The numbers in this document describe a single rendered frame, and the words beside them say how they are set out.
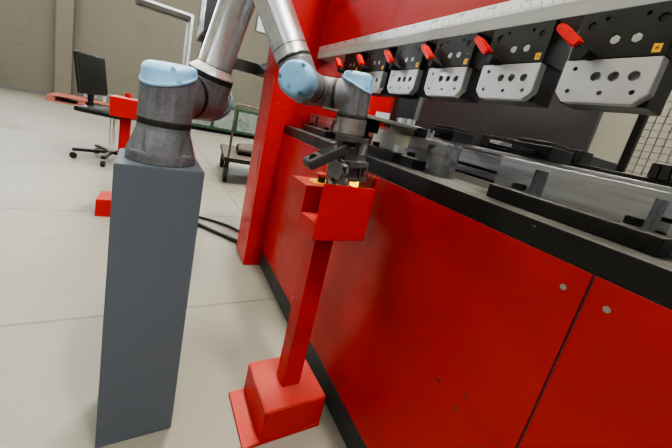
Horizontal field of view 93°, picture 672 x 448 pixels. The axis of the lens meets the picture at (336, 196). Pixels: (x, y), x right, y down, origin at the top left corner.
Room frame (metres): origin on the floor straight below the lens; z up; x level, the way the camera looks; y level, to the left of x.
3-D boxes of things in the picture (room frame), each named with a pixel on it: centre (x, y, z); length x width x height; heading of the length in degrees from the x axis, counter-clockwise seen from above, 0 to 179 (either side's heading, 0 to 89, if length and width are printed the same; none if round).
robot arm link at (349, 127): (0.84, 0.00, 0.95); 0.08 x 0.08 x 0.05
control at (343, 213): (0.89, 0.02, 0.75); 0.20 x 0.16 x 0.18; 32
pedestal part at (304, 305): (0.89, 0.02, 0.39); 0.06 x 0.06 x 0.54; 32
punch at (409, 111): (1.16, -0.18, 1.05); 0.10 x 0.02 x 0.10; 29
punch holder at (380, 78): (1.35, -0.07, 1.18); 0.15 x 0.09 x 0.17; 29
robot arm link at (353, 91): (0.83, 0.01, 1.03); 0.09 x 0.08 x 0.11; 81
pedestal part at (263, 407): (0.87, 0.04, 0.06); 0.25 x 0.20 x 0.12; 122
